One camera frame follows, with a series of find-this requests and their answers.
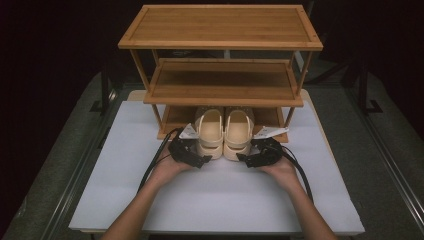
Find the three-tier wooden shoe rack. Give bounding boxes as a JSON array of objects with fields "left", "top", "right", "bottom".
[{"left": 117, "top": 3, "right": 324, "bottom": 144}]

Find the black metal stand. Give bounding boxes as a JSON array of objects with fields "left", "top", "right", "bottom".
[
  {"left": 357, "top": 61, "right": 384, "bottom": 117},
  {"left": 89, "top": 61, "right": 113, "bottom": 116}
]

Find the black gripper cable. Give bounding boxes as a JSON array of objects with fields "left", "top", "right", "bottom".
[
  {"left": 136, "top": 127, "right": 184, "bottom": 195},
  {"left": 280, "top": 145, "right": 315, "bottom": 204}
]

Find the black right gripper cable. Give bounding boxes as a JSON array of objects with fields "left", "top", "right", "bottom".
[{"left": 280, "top": 145, "right": 315, "bottom": 204}]

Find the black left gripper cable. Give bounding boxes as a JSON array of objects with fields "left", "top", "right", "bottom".
[{"left": 136, "top": 127, "right": 184, "bottom": 195}]

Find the person's left hand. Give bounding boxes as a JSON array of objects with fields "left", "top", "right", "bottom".
[{"left": 150, "top": 145, "right": 195, "bottom": 188}]

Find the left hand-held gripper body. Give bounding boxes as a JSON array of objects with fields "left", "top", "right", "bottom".
[{"left": 167, "top": 122, "right": 205, "bottom": 169}]

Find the person's right hand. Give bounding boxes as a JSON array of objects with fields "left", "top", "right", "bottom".
[{"left": 259, "top": 155, "right": 302, "bottom": 193}]

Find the aluminium frame rail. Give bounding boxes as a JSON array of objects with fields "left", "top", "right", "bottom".
[
  {"left": 344, "top": 87, "right": 424, "bottom": 231},
  {"left": 39, "top": 87, "right": 129, "bottom": 240}
]

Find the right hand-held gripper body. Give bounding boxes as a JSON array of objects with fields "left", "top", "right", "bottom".
[{"left": 244, "top": 125, "right": 290, "bottom": 169}]

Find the cream foam clog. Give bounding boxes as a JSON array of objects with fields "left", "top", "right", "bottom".
[
  {"left": 222, "top": 105, "right": 256, "bottom": 162},
  {"left": 193, "top": 105, "right": 225, "bottom": 161}
]

